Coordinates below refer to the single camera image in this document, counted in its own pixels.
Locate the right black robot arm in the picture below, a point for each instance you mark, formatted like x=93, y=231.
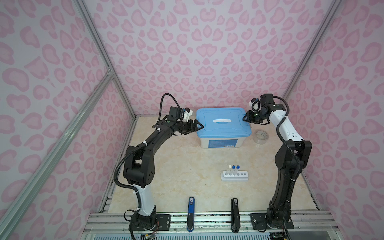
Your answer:
x=291, y=158

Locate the blue plastic bin lid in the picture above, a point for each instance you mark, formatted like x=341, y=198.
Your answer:
x=220, y=123

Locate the white test tube rack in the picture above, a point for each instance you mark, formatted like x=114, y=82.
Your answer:
x=239, y=176

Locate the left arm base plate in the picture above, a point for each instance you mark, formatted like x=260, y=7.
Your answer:
x=160, y=222

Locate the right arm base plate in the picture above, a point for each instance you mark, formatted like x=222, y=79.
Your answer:
x=262, y=223

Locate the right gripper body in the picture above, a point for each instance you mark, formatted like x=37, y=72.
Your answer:
x=255, y=117

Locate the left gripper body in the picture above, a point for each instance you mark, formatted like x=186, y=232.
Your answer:
x=187, y=127

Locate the black stapler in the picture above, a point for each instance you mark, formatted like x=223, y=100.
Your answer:
x=235, y=216

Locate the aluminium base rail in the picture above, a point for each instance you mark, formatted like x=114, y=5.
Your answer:
x=308, y=225

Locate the white plastic storage bin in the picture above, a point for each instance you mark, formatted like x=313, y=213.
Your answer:
x=211, y=143

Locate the clear tape roll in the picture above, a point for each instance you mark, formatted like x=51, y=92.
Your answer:
x=260, y=137

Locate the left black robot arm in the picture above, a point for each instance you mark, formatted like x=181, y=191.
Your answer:
x=136, y=170

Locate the blue stapler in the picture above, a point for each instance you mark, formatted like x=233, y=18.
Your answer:
x=191, y=214

